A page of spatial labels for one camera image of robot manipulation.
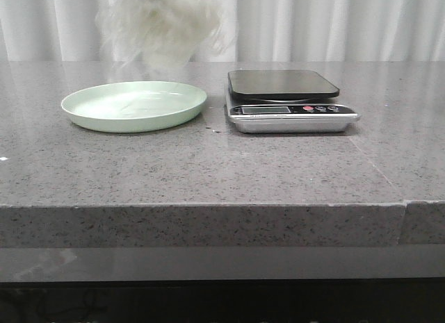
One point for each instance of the white vermicelli bundle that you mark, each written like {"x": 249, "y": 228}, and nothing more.
{"x": 155, "y": 37}

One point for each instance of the digital kitchen scale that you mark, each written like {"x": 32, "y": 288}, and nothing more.
{"x": 285, "y": 101}

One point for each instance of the light green plate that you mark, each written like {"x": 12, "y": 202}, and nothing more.
{"x": 134, "y": 107}

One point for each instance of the white pleated curtain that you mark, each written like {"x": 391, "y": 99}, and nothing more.
{"x": 258, "y": 30}

